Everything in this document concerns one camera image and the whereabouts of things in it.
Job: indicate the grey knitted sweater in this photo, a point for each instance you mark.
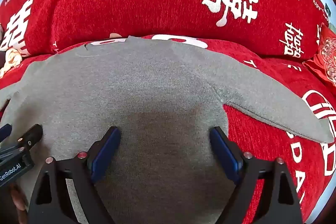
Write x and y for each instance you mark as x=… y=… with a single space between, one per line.
x=147 y=98

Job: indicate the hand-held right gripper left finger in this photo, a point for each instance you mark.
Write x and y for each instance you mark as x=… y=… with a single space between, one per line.
x=105 y=155

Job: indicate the dark maroon cloth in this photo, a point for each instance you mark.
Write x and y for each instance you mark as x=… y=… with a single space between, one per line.
x=2 y=58

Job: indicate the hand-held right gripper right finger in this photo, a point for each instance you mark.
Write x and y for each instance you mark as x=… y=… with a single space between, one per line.
x=225 y=155

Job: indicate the small dark wall fixture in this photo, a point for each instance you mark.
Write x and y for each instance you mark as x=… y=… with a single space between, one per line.
x=328 y=8

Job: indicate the person's left hand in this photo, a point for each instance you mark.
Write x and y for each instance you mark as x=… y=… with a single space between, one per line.
x=18 y=201

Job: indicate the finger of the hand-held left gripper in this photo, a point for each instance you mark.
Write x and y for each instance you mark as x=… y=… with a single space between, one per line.
x=32 y=133
x=4 y=132

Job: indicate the red embroidered cushion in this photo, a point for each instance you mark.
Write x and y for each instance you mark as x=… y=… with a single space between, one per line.
x=325 y=58

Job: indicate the cream crumpled cloth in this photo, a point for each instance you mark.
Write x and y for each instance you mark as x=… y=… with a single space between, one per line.
x=10 y=59

